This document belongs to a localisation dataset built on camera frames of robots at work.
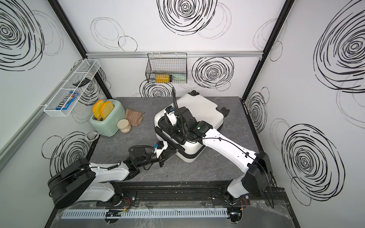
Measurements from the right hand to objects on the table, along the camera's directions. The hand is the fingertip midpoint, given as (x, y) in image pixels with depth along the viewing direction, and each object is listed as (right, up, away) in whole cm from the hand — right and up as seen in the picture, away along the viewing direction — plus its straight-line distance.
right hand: (168, 125), depth 74 cm
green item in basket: (+6, +28, +13) cm, 32 cm away
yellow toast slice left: (-45, +10, +11) cm, 47 cm away
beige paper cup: (-33, -2, +22) cm, 39 cm away
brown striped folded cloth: (-29, +3, +32) cm, 43 cm away
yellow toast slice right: (-40, +9, +12) cm, 42 cm away
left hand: (+4, -14, +1) cm, 15 cm away
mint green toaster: (-41, -2, +17) cm, 44 cm away
